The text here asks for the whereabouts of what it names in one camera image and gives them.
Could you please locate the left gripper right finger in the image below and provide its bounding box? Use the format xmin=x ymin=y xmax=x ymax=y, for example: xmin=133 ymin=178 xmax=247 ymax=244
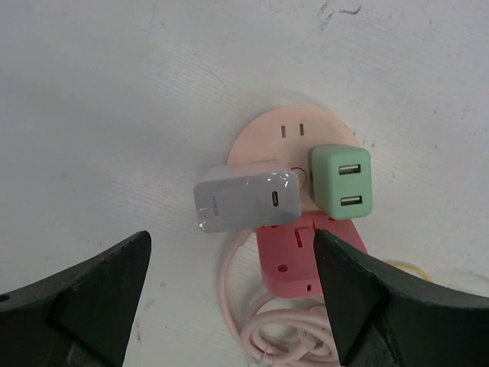
xmin=313 ymin=230 xmax=488 ymax=367

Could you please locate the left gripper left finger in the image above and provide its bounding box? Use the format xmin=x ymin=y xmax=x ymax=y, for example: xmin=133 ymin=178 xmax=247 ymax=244
xmin=1 ymin=231 xmax=151 ymax=366

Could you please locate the pink cable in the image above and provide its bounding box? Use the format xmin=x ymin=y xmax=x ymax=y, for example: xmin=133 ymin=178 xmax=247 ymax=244
xmin=219 ymin=227 xmax=341 ymax=367

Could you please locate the pink socket adapter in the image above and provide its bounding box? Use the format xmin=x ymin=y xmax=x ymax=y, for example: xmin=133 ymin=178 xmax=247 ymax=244
xmin=256 ymin=212 xmax=367 ymax=298

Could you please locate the green plug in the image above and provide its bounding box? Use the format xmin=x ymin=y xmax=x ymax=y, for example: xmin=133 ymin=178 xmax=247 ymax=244
xmin=309 ymin=145 xmax=373 ymax=220

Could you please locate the white usb charger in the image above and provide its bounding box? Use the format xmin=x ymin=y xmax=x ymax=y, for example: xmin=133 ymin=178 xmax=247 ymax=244
xmin=193 ymin=160 xmax=302 ymax=233

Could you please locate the round pink power strip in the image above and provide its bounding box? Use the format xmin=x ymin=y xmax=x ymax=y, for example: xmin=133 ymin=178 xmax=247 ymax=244
xmin=227 ymin=106 xmax=360 ymax=213

